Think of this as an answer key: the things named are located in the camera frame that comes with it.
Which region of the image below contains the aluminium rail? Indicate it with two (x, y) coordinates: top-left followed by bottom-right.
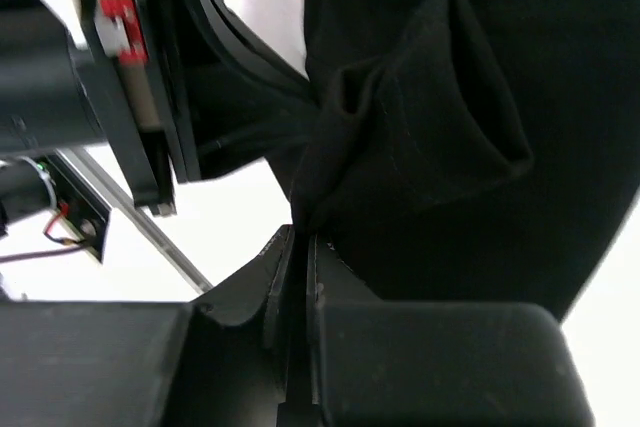
(60, 148), (213, 294)

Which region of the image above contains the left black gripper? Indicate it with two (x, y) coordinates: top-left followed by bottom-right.
(73, 0), (317, 216)

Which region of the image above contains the black skirt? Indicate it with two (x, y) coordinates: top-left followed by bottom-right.
(277, 0), (639, 317)

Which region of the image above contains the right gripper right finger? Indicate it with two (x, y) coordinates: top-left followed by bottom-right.
(306, 238), (594, 426)

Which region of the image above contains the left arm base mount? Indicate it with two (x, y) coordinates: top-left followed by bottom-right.
(40, 154), (111, 263)

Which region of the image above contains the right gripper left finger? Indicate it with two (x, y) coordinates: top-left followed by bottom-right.
(1, 226), (293, 426)

